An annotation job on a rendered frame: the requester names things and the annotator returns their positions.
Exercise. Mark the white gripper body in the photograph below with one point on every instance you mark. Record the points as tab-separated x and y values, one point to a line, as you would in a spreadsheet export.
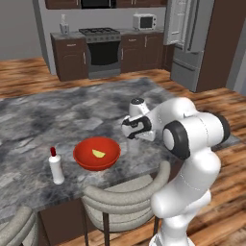
125	126

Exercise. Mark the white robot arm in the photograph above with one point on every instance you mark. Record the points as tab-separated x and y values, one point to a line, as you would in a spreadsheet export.
192	160

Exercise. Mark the clear glass cup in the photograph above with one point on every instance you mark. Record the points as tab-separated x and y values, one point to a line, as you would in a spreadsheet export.
134	146

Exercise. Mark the yellow lemon wedge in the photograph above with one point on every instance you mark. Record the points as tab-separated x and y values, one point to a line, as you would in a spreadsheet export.
98	154

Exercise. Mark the red bowl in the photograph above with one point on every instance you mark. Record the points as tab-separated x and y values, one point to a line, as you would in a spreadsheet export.
85	158

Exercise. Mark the white bottle with red cap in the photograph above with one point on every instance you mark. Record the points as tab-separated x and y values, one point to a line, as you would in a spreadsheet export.
56	168

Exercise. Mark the steel fridge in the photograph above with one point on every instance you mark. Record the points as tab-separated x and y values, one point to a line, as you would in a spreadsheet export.
187	41

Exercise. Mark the dark brown counter base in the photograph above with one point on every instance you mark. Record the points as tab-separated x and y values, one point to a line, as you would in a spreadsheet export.
61	221

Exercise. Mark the pale grey dispenser bottle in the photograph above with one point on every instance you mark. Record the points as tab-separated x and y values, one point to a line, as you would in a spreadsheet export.
64	27

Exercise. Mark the grey cushioned chair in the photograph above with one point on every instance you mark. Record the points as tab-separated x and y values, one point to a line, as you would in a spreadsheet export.
128	198
16	227

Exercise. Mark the steel oven with gas hob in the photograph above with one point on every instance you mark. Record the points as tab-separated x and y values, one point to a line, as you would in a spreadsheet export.
103	54

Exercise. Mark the dark brown base cupboards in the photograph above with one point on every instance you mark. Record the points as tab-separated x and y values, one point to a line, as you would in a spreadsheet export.
142	51
70	59

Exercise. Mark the white microwave oven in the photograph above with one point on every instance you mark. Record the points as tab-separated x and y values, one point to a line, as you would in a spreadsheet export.
144	21

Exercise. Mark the black extractor hood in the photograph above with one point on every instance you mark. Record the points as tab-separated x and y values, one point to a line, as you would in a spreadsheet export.
97	3

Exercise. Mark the tall dark brown side panel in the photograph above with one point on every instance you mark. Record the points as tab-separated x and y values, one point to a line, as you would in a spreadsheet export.
221	41

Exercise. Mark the dark brown wall cupboards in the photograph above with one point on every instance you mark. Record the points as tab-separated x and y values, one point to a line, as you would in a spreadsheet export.
141	3
62	3

